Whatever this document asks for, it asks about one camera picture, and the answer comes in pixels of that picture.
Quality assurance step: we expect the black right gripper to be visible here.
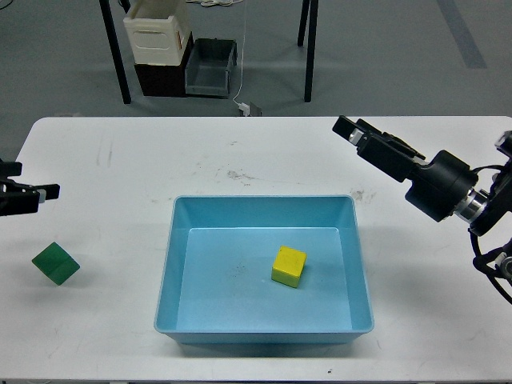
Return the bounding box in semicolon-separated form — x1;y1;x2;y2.
333;116;478;222

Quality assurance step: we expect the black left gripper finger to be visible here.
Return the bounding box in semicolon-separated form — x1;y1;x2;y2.
1;182;60;216
0;160;22;176

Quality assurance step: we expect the green cube block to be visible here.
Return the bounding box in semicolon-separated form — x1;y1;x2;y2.
31;242;80;286

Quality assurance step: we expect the yellow cube block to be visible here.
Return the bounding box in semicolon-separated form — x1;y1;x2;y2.
271;246;307;288

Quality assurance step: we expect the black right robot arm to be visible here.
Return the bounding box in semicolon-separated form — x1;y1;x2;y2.
333;116;511;301

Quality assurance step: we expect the black box under crate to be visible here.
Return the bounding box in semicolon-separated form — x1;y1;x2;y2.
134;34;194;98

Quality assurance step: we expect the white power adapter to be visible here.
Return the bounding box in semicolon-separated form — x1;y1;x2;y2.
238;102;262;117

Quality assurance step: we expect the black table leg right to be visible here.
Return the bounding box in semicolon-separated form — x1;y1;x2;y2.
297;0;319;102

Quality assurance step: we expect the black table leg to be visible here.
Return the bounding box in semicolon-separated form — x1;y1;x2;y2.
98;0;131;105
297;0;319;102

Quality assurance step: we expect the black table leg left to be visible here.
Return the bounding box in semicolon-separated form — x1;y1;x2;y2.
98;0;131;105

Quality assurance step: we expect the cream plastic crate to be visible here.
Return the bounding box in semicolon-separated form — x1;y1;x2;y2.
123;0;191;66

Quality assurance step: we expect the grey plastic bin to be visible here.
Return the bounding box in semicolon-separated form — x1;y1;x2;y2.
185;38;238;98

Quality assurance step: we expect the light blue plastic tray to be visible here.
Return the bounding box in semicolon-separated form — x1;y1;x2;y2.
154;195;374;344

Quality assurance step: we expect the white hanging cable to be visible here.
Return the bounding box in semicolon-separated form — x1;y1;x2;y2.
232;0;247;106

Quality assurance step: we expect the white coiled cable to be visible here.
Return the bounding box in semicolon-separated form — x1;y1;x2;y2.
187;0;246;9

